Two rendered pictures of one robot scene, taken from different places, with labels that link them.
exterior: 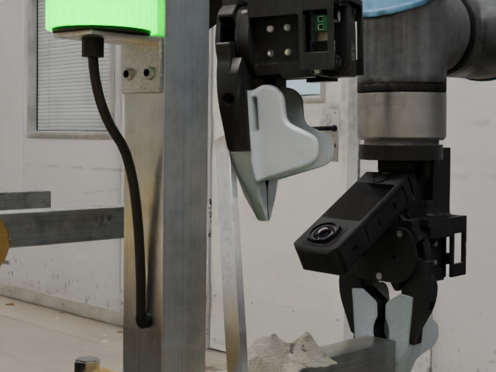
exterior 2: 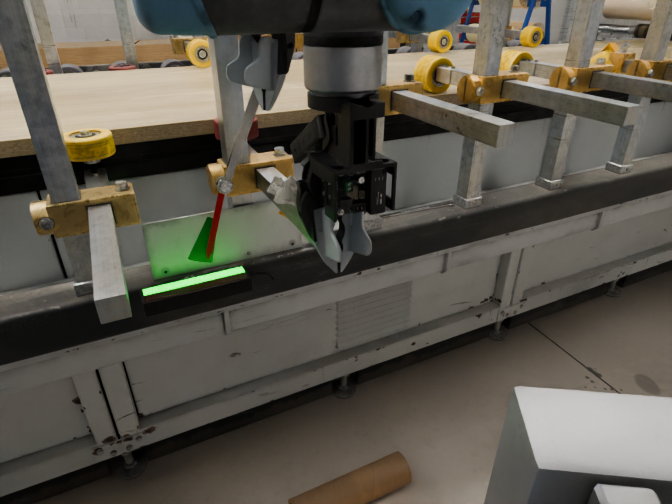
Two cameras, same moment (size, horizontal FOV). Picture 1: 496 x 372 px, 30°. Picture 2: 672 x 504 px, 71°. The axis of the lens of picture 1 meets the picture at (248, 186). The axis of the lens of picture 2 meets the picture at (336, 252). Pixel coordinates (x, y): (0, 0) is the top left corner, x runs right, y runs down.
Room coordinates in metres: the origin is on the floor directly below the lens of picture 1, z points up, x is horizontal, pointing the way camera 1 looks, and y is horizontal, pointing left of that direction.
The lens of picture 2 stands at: (0.95, -0.58, 1.11)
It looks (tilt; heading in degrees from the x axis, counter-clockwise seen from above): 29 degrees down; 111
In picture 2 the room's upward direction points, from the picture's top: straight up
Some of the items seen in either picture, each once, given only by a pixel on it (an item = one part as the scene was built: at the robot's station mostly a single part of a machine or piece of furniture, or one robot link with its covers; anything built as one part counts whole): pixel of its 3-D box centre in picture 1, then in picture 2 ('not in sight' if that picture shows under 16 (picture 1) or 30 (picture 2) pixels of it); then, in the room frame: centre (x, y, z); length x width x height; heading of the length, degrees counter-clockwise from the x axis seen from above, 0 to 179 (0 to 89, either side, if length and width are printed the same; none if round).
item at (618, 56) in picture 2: not in sight; (610, 61); (1.16, 0.89, 0.95); 0.10 x 0.04 x 0.10; 137
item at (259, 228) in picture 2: not in sight; (229, 236); (0.54, 0.01, 0.75); 0.26 x 0.01 x 0.10; 47
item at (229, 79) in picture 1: (241, 85); not in sight; (0.62, 0.00, 1.06); 0.05 x 0.02 x 0.09; 157
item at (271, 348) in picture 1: (275, 347); (291, 184); (0.68, -0.02, 0.87); 0.09 x 0.07 x 0.02; 137
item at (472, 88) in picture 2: not in sight; (492, 87); (0.90, 0.43, 0.95); 0.14 x 0.06 x 0.05; 47
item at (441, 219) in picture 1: (404, 214); (346, 153); (0.80, -0.14, 0.96); 0.09 x 0.08 x 0.12; 136
